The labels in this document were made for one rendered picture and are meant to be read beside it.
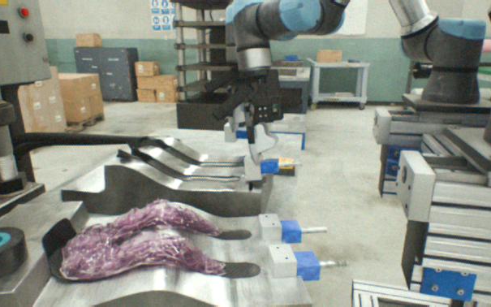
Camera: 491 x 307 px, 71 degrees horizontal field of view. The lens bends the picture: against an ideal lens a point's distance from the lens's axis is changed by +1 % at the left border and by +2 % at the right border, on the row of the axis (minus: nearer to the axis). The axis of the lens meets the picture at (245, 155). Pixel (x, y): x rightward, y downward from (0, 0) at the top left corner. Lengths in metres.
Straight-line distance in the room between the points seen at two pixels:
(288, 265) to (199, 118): 4.48
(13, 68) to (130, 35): 6.91
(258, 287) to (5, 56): 1.11
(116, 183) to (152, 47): 7.22
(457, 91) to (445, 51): 0.12
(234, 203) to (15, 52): 0.93
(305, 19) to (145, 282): 0.53
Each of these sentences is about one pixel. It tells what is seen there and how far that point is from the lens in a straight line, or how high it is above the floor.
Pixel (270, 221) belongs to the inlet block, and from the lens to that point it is 0.66.
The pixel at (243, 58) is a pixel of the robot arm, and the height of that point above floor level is 1.17.
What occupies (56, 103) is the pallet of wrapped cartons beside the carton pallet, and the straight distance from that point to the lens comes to 4.92.
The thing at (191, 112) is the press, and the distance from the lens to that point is 5.00.
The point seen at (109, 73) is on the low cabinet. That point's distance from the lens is 7.94.
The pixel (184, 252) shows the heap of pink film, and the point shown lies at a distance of 0.55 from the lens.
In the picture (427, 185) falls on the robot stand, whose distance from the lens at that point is 0.66.
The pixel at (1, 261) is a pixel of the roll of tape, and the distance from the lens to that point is 0.57.
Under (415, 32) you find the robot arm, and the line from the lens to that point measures 1.24.
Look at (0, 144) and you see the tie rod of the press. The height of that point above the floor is 0.93.
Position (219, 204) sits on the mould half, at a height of 0.85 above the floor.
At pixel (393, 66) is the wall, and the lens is 7.44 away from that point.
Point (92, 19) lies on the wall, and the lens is 8.67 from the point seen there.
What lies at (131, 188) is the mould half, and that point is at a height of 0.88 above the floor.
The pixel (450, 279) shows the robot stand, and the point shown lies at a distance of 0.81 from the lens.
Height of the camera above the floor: 1.20
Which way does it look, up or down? 18 degrees down
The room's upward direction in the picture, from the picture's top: straight up
